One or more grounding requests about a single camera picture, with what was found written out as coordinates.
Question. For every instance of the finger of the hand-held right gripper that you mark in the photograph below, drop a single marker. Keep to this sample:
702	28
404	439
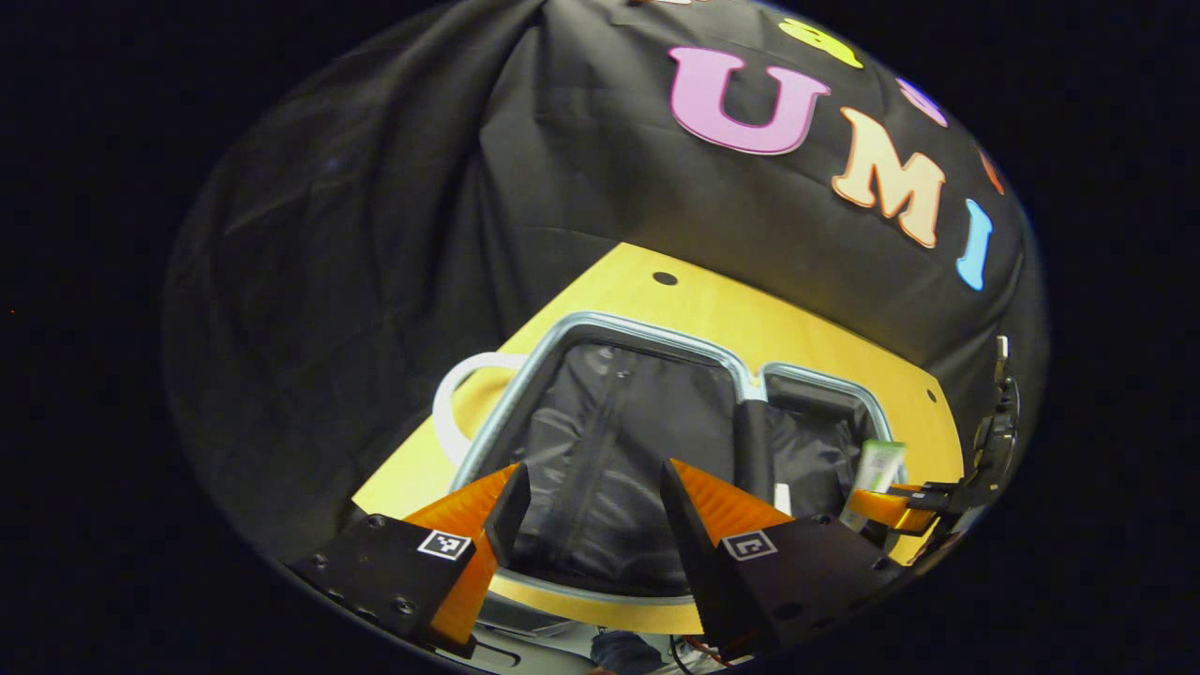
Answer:
891	509

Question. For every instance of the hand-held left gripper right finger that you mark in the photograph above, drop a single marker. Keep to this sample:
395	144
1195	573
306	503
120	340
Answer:
694	544

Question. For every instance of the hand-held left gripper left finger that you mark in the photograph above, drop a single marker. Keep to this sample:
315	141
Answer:
511	511

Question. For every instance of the large green white cream tube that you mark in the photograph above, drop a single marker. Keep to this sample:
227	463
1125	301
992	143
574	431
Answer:
879	464

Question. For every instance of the white suitcase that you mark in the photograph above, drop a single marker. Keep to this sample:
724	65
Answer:
609	450

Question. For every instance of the blue cloth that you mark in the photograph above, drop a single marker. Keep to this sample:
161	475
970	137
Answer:
626	653

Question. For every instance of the black backdrop cloth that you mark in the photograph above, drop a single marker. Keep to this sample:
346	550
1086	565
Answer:
422	187

